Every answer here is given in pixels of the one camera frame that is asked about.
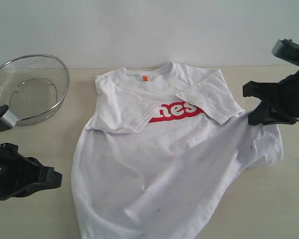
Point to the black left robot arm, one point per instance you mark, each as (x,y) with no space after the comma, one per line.
(22,176)

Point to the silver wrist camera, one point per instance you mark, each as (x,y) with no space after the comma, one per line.
(7,118)
(287,50)

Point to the white t-shirt red lettering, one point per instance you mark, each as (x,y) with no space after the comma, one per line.
(159,152)

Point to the metal wire mesh basket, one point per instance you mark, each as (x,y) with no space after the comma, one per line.
(34,87)

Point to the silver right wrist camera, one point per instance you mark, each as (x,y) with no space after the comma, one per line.
(287,50)

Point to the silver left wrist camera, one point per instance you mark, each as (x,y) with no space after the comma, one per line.
(7,118)

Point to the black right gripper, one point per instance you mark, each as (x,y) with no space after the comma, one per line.
(279,101)

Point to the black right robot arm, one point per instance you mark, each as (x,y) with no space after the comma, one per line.
(279,101)

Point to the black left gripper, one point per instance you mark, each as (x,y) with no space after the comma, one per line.
(22,176)

